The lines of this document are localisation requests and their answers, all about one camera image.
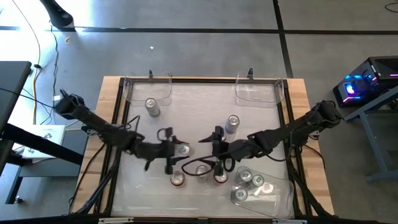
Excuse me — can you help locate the blue grey metal stand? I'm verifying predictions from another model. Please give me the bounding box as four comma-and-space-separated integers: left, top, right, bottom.
343, 85, 398, 184

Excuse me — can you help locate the black computer with coloured lights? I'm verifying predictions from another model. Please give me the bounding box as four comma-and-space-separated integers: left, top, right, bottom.
331, 55, 398, 108

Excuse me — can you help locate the black desk leg frame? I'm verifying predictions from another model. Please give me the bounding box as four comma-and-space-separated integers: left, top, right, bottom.
0, 123, 85, 205

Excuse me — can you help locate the black desk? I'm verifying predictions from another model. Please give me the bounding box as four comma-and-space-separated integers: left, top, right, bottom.
0, 60, 33, 133

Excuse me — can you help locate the black stand base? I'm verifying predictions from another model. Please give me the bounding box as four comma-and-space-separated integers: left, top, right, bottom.
39, 0, 75, 29

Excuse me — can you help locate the white paper box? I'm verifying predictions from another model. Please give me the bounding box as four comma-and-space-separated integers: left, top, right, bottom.
12, 124, 67, 163

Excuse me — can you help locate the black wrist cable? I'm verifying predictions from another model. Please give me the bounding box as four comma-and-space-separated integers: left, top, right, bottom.
181, 156, 219, 177
156, 126, 174, 141

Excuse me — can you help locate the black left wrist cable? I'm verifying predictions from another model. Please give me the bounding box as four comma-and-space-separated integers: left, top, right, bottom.
156, 126, 174, 141

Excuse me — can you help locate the white metal bracket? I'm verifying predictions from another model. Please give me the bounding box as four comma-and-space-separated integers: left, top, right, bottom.
98, 217, 135, 224
272, 218, 308, 224

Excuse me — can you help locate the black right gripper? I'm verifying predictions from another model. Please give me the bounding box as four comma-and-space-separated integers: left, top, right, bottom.
198, 126, 252, 175

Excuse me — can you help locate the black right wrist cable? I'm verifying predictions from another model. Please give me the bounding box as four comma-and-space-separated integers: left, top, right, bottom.
181, 156, 219, 177

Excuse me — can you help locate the black table frame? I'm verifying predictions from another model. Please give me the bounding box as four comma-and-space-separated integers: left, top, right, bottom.
105, 77, 301, 220

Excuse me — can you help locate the Spindrift lemon sparkling water can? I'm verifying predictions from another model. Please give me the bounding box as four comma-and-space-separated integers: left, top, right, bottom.
195, 164, 210, 180
144, 97, 162, 118

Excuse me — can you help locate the black diagonal frame strut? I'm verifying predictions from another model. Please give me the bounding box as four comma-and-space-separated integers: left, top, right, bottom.
285, 149, 332, 218
70, 146, 125, 216

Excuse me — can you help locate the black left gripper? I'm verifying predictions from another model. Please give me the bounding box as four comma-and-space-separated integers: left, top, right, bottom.
139, 126, 191, 175

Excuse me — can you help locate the yellow extension cable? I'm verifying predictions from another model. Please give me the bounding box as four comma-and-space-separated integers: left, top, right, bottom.
11, 0, 42, 125

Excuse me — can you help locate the thin black cable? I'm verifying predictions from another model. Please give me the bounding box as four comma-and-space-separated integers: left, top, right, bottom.
49, 21, 62, 125

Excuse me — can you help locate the clear plastic bin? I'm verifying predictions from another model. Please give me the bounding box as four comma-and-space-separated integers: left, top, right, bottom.
234, 71, 285, 109
229, 166, 295, 220
122, 72, 174, 107

